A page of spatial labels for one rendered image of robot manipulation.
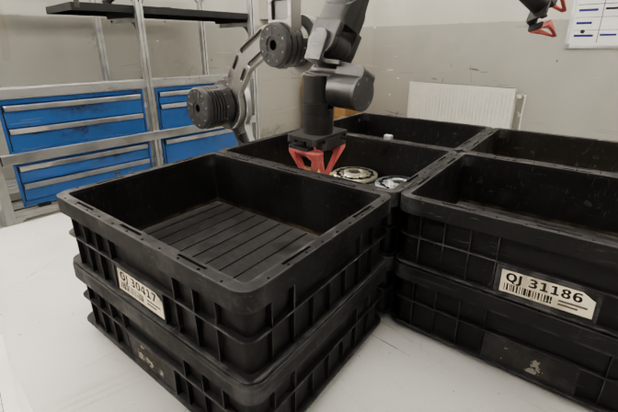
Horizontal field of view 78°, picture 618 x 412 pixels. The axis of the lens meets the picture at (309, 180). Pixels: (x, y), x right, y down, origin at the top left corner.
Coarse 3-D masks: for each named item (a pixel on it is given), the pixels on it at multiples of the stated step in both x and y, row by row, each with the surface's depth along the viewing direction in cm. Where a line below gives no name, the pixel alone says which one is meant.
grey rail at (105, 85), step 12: (60, 84) 207; (72, 84) 207; (84, 84) 208; (96, 84) 212; (108, 84) 216; (120, 84) 221; (132, 84) 226; (144, 84) 231; (156, 84) 237; (168, 84) 242; (180, 84) 248; (0, 96) 183; (12, 96) 186; (24, 96) 190; (36, 96) 193
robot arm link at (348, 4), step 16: (336, 0) 64; (352, 0) 63; (368, 0) 65; (320, 16) 65; (336, 16) 63; (352, 16) 64; (336, 32) 62; (352, 32) 66; (336, 48) 64; (352, 48) 66
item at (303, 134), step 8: (304, 104) 67; (312, 104) 66; (320, 104) 66; (328, 104) 68; (304, 112) 68; (312, 112) 66; (320, 112) 66; (328, 112) 67; (304, 120) 68; (312, 120) 67; (320, 120) 67; (328, 120) 67; (304, 128) 69; (312, 128) 67; (320, 128) 67; (328, 128) 68; (336, 128) 73; (288, 136) 68; (296, 136) 67; (304, 136) 67; (312, 136) 67; (320, 136) 67; (328, 136) 68; (312, 144) 65
